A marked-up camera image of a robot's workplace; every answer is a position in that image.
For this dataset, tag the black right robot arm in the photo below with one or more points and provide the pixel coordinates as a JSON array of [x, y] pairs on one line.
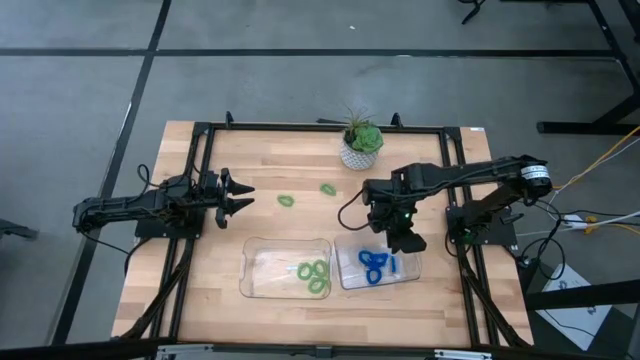
[[465, 170]]

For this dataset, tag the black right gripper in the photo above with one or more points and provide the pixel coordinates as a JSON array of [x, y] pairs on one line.
[[390, 215]]

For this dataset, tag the black chair leg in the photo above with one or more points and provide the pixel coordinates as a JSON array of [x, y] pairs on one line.
[[472, 10]]

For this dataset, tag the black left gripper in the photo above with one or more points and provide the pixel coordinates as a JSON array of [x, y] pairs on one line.
[[220, 195]]

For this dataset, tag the potted succulent, white triangle-pattern pot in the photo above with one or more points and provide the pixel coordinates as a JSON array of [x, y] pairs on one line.
[[360, 150]]

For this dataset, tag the neighbouring rig black frame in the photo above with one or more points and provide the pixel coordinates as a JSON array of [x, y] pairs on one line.
[[580, 295]]

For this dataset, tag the silver metal bracket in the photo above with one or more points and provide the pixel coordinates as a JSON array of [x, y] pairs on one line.
[[185, 350], [462, 354]]

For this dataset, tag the black aluminium rig frame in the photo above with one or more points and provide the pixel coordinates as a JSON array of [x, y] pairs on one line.
[[320, 126]]

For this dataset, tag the clear plastic bin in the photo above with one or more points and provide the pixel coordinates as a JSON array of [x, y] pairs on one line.
[[407, 280], [260, 280]]

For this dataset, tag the white paper sheet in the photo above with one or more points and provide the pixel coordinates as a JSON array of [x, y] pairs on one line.
[[580, 325]]

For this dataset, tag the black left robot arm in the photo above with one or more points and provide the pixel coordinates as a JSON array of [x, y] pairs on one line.
[[125, 205]]

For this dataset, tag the black furniture foot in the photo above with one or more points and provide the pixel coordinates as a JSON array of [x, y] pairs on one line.
[[15, 230]]

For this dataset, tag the black desk leg frame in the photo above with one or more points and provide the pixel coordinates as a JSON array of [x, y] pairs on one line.
[[615, 115]]

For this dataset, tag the white power strip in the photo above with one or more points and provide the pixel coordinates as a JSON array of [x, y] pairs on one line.
[[575, 221]]

